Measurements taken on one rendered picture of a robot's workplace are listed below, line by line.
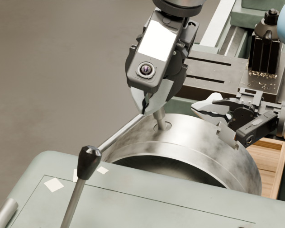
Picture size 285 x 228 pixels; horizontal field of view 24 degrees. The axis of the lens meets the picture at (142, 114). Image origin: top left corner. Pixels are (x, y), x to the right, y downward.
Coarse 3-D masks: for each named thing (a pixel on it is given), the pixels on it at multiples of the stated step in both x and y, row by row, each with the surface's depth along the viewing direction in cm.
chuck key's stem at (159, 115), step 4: (148, 96) 116; (160, 108) 117; (156, 112) 118; (160, 112) 118; (164, 112) 119; (156, 116) 118; (160, 116) 118; (164, 116) 119; (160, 120) 119; (164, 120) 120; (160, 124) 120; (164, 124) 120; (160, 128) 120; (164, 128) 120
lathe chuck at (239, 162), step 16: (144, 128) 122; (176, 128) 120; (192, 128) 120; (208, 128) 121; (128, 144) 120; (176, 144) 116; (192, 144) 117; (208, 144) 118; (224, 144) 120; (240, 144) 122; (224, 160) 117; (240, 160) 120; (240, 176) 118; (256, 176) 124; (256, 192) 123
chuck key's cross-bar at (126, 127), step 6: (138, 114) 112; (132, 120) 110; (138, 120) 111; (126, 126) 108; (132, 126) 109; (120, 132) 106; (126, 132) 107; (108, 138) 103; (114, 138) 104; (102, 144) 101; (108, 144) 102; (102, 150) 100
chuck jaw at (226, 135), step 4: (220, 124) 126; (224, 124) 127; (224, 128) 126; (228, 128) 127; (216, 132) 122; (220, 132) 122; (224, 132) 125; (228, 132) 126; (232, 132) 127; (220, 136) 122; (224, 136) 122; (228, 136) 123; (232, 136) 126; (224, 140) 121; (228, 140) 122; (232, 140) 123; (228, 144) 121; (232, 144) 122; (236, 148) 122
